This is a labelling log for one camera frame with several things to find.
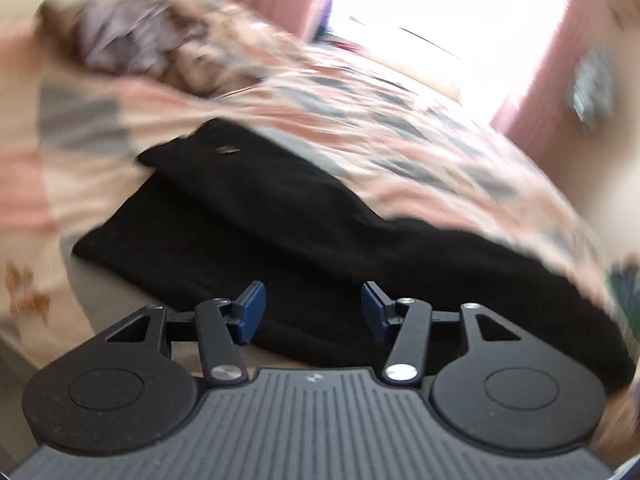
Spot blue denim cloth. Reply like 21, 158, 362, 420
604, 255, 640, 323

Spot pink grey checkered quilt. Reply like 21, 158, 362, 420
0, 0, 631, 461

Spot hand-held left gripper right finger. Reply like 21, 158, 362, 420
361, 281, 524, 387

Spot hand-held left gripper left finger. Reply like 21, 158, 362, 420
102, 281, 268, 389

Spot grey purple garment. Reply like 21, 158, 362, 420
72, 0, 213, 78

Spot window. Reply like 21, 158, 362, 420
320, 0, 571, 113

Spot black pants with metal button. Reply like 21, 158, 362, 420
72, 117, 633, 393

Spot pale grey green cloth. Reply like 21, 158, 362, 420
571, 49, 617, 133

